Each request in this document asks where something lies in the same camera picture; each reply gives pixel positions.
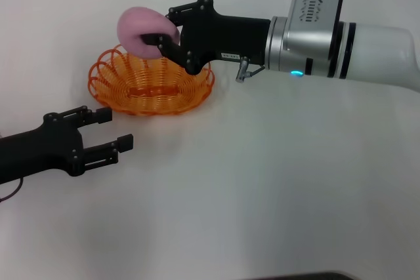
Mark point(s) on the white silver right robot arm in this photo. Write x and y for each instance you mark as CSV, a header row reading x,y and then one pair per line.
x,y
377,50

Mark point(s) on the orange plastic woven basket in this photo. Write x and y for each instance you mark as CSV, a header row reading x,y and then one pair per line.
x,y
151,99

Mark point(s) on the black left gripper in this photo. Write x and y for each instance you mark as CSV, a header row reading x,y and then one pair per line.
x,y
49,149

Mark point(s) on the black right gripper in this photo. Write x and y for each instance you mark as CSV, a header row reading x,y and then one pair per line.
x,y
229,39

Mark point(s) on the pink peach with green leaf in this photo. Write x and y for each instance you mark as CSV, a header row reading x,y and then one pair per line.
x,y
141,24

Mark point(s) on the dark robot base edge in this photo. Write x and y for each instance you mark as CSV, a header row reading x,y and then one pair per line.
x,y
308,276

